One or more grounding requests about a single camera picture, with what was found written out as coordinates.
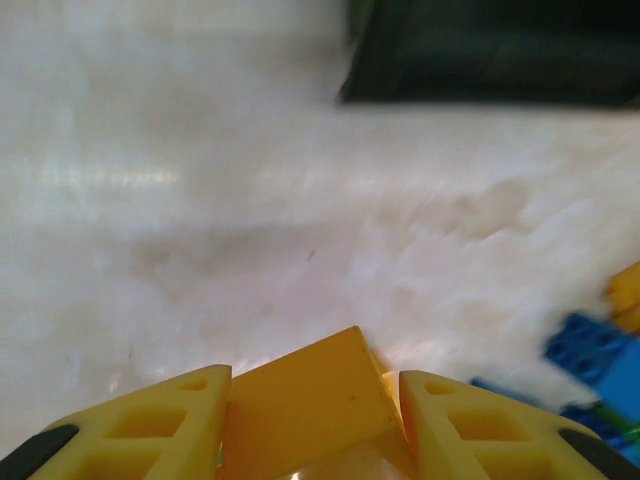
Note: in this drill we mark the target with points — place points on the yellow lego brick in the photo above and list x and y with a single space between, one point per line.
310 390
627 295

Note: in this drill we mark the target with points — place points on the blue lego brick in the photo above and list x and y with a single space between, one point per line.
600 360

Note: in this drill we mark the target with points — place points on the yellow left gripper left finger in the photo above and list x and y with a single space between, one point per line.
100 442

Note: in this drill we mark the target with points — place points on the green lego brick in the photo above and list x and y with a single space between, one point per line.
612 420

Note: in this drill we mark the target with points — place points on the black plastic bin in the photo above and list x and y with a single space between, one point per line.
475 50

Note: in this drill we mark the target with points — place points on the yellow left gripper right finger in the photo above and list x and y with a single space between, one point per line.
440 415

